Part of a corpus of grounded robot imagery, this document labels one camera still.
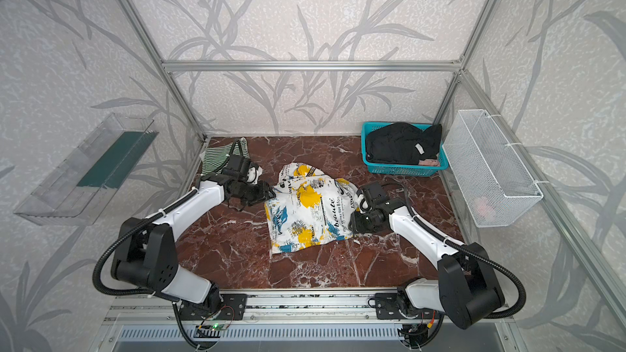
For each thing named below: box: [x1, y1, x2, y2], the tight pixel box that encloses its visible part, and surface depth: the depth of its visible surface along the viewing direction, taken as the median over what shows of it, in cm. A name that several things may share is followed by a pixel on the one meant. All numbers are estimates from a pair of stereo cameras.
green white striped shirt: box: [201, 136, 250, 174], surface depth 111 cm
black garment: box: [365, 122, 443, 165], surface depth 107 cm
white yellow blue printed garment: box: [264, 162, 360, 256], surface depth 90 cm
